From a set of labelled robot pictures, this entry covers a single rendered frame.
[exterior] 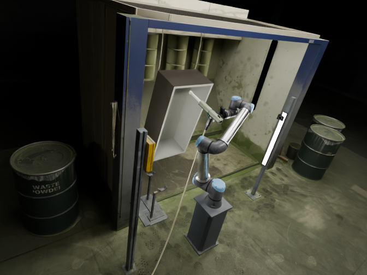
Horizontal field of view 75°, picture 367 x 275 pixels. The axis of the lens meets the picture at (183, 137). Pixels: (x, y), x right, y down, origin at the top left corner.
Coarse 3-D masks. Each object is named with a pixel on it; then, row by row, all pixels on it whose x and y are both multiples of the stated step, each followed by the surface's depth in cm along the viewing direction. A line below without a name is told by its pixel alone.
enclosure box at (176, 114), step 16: (160, 80) 275; (176, 80) 270; (192, 80) 282; (208, 80) 295; (160, 96) 282; (176, 96) 323; (192, 96) 328; (208, 96) 304; (160, 112) 288; (176, 112) 347; (192, 112) 334; (160, 128) 295; (176, 128) 371; (192, 128) 341; (160, 144) 363; (176, 144) 374
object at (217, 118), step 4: (192, 92) 238; (196, 96) 234; (200, 100) 230; (200, 104) 228; (204, 104) 225; (204, 108) 224; (208, 108) 222; (208, 112) 222; (212, 112) 218; (212, 116) 218; (216, 116) 215; (220, 116) 214; (208, 120) 225; (216, 120) 215; (220, 120) 213; (208, 124) 226
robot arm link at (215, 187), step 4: (212, 180) 246; (216, 180) 248; (220, 180) 249; (208, 184) 246; (212, 184) 242; (216, 184) 242; (220, 184) 244; (224, 184) 246; (208, 188) 246; (212, 188) 243; (216, 188) 240; (220, 188) 240; (224, 188) 243; (208, 192) 248; (212, 192) 244; (216, 192) 242; (220, 192) 242; (212, 196) 246; (216, 196) 244; (220, 196) 245; (216, 200) 247
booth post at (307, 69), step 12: (312, 48) 343; (324, 48) 343; (312, 60) 346; (300, 72) 363; (312, 72) 358; (300, 84) 366; (288, 96) 385; (300, 96) 374; (288, 120) 392; (276, 144) 418; (264, 156) 443; (276, 156) 437
